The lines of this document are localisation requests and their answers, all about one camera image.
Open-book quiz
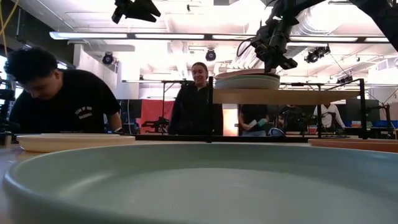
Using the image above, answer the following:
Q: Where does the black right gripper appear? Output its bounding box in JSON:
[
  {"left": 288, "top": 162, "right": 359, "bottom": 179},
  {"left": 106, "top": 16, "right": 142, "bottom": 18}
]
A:
[{"left": 254, "top": 12, "right": 295, "bottom": 75}]

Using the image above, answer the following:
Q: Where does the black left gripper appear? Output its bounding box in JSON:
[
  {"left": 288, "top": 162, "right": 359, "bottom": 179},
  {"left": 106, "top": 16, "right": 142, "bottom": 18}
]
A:
[{"left": 123, "top": 0, "right": 162, "bottom": 23}]

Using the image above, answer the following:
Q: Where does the pink plate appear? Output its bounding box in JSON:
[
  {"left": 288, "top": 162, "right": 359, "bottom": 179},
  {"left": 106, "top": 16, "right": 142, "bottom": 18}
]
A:
[{"left": 215, "top": 68, "right": 281, "bottom": 80}]

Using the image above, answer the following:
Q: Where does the terracotta plate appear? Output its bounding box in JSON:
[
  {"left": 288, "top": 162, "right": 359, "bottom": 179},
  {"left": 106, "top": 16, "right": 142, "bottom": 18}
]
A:
[{"left": 307, "top": 138, "right": 398, "bottom": 154}]

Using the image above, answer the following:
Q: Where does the sage green plate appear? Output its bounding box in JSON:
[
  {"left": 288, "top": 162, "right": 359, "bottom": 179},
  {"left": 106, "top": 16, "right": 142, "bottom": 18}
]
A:
[{"left": 2, "top": 142, "right": 398, "bottom": 224}]

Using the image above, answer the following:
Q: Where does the cream white plate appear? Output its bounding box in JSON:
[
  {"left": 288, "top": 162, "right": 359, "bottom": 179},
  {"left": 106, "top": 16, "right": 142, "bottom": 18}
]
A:
[{"left": 17, "top": 133, "right": 136, "bottom": 154}]

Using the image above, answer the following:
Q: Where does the white LED light strip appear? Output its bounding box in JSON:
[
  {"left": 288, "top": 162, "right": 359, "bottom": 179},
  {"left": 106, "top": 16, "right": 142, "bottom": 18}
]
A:
[
  {"left": 365, "top": 37, "right": 391, "bottom": 44},
  {"left": 212, "top": 34, "right": 259, "bottom": 41},
  {"left": 49, "top": 31, "right": 128, "bottom": 40},
  {"left": 135, "top": 33, "right": 205, "bottom": 40},
  {"left": 292, "top": 35, "right": 358, "bottom": 43}
]

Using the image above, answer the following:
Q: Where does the black ceiling lamp cluster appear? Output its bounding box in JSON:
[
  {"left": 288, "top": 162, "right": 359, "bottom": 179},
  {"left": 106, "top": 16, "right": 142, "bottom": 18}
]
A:
[
  {"left": 336, "top": 74, "right": 354, "bottom": 85},
  {"left": 303, "top": 45, "right": 331, "bottom": 65}
]

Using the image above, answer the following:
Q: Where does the person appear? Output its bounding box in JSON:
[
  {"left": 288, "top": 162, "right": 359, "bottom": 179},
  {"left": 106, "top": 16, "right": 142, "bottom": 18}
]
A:
[
  {"left": 277, "top": 105, "right": 309, "bottom": 134},
  {"left": 238, "top": 105, "right": 270, "bottom": 137},
  {"left": 313, "top": 103, "right": 346, "bottom": 130},
  {"left": 167, "top": 61, "right": 224, "bottom": 136},
  {"left": 3, "top": 46, "right": 124, "bottom": 135}
]

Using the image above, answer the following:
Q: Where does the black ceiling spotlight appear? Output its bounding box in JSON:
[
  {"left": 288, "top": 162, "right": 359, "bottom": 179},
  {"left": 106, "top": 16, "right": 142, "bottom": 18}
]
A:
[
  {"left": 101, "top": 51, "right": 115, "bottom": 66},
  {"left": 205, "top": 48, "right": 218, "bottom": 62}
]

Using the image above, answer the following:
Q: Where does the blue white ball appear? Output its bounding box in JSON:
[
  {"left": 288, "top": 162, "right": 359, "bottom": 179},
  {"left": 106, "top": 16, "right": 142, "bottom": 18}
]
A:
[{"left": 267, "top": 127, "right": 285, "bottom": 138}]

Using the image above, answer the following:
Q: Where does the black partition panel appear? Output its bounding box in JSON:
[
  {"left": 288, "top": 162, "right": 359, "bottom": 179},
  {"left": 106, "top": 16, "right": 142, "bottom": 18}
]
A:
[{"left": 119, "top": 98, "right": 142, "bottom": 134}]

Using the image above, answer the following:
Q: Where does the red partition panel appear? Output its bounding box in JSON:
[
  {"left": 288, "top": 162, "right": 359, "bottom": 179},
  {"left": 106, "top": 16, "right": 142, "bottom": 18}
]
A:
[{"left": 140, "top": 99, "right": 175, "bottom": 134}]

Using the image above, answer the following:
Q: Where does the blue table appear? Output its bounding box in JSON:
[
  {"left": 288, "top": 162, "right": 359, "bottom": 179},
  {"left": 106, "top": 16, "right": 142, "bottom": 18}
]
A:
[{"left": 340, "top": 119, "right": 398, "bottom": 131}]

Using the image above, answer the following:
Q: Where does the black machine stand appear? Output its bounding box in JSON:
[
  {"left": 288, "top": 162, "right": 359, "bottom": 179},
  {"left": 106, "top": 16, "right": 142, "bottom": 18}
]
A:
[{"left": 0, "top": 88, "right": 15, "bottom": 134}]

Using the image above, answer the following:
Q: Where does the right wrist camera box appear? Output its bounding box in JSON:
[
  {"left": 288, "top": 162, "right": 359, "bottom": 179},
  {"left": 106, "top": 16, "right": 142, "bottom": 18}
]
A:
[{"left": 278, "top": 55, "right": 299, "bottom": 70}]

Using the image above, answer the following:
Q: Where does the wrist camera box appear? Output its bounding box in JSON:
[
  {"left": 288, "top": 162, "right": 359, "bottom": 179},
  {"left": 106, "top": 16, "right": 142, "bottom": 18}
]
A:
[
  {"left": 278, "top": 55, "right": 299, "bottom": 70},
  {"left": 111, "top": 0, "right": 127, "bottom": 25}
]

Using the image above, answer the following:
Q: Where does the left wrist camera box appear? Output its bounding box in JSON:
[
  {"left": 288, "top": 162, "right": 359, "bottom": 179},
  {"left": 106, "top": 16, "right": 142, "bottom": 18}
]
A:
[{"left": 111, "top": 0, "right": 127, "bottom": 25}]

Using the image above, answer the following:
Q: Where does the wooden shelf with black frame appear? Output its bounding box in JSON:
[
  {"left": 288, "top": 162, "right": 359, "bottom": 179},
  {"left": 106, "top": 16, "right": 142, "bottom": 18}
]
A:
[{"left": 206, "top": 76, "right": 369, "bottom": 144}]

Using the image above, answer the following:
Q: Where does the black overhead frame bar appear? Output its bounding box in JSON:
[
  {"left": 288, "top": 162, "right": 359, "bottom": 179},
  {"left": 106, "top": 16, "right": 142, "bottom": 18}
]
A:
[{"left": 49, "top": 30, "right": 393, "bottom": 44}]

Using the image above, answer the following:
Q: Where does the silver ventilation duct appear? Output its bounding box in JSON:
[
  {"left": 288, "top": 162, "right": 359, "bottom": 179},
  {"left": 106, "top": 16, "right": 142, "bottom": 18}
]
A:
[{"left": 289, "top": 6, "right": 371, "bottom": 65}]

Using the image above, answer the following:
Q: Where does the black background rig frame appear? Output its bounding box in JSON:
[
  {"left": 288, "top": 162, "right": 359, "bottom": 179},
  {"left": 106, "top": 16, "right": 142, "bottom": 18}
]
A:
[{"left": 122, "top": 79, "right": 209, "bottom": 125}]

